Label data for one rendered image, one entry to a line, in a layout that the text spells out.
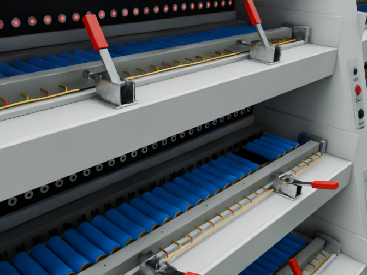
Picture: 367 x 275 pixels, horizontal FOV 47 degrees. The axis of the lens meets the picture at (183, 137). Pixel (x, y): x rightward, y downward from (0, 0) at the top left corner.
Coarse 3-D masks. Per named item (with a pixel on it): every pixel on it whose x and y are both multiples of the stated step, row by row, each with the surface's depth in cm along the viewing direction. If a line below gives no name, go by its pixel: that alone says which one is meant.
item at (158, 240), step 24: (312, 144) 75; (264, 168) 66; (288, 168) 68; (240, 192) 59; (192, 216) 53; (144, 240) 48; (168, 240) 50; (192, 240) 51; (96, 264) 44; (120, 264) 45
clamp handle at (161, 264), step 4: (164, 260) 44; (160, 264) 44; (164, 264) 45; (160, 268) 44; (164, 268) 44; (168, 268) 44; (160, 272) 44; (164, 272) 44; (168, 272) 43; (172, 272) 43; (176, 272) 43; (180, 272) 43; (184, 272) 43; (188, 272) 42; (192, 272) 42
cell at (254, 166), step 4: (228, 152) 71; (224, 156) 71; (228, 156) 70; (232, 156) 70; (236, 156) 70; (236, 160) 69; (240, 160) 69; (244, 160) 69; (248, 160) 69; (244, 164) 68; (248, 164) 68; (252, 164) 68; (256, 164) 68; (252, 168) 67; (256, 168) 67
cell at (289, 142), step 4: (268, 136) 79; (272, 136) 78; (276, 136) 78; (276, 140) 78; (280, 140) 77; (284, 140) 77; (288, 140) 77; (288, 144) 76; (292, 144) 76; (296, 144) 75
